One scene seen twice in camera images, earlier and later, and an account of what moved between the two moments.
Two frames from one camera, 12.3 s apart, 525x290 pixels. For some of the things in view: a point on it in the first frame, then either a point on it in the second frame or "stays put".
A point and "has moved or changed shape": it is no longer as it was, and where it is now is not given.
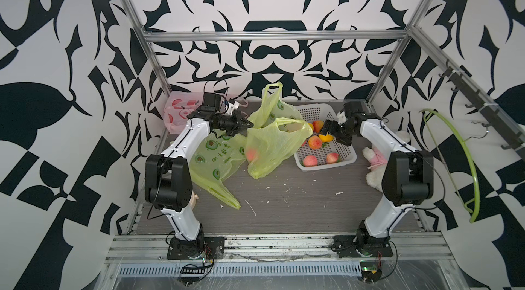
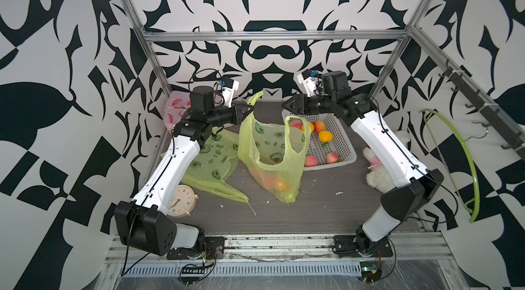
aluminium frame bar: x=275 y=35 stays put
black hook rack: x=478 y=99 stays put
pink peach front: x=310 y=161 stays put
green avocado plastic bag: x=275 y=133 has moved or changed shape
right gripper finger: x=326 y=127 → x=290 y=104
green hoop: x=476 y=190 stays put
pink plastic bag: x=178 y=104 stays put
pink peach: x=314 y=142 → x=318 y=126
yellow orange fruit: x=326 y=138 stays put
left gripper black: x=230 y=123 → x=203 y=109
